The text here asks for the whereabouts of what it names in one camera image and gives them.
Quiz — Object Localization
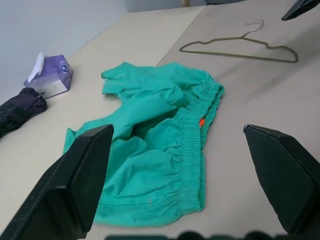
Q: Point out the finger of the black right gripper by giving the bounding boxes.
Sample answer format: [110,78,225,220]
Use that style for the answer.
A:
[280,0,320,22]

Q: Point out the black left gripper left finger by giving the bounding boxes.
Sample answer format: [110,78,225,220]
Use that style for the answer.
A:
[0,123,115,240]

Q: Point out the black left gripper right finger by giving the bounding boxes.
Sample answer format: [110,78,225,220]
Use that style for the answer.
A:
[242,123,320,236]

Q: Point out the olive hanger with silver hook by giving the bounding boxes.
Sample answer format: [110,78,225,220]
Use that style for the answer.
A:
[179,19,299,64]

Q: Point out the green scrub shorts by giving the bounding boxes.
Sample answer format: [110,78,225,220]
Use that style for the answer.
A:
[62,61,225,228]

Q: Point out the dark folded umbrella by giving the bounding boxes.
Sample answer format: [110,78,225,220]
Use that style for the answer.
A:
[0,87,48,140]

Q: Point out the purple tissue box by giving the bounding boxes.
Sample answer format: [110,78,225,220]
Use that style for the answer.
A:
[23,52,74,100]

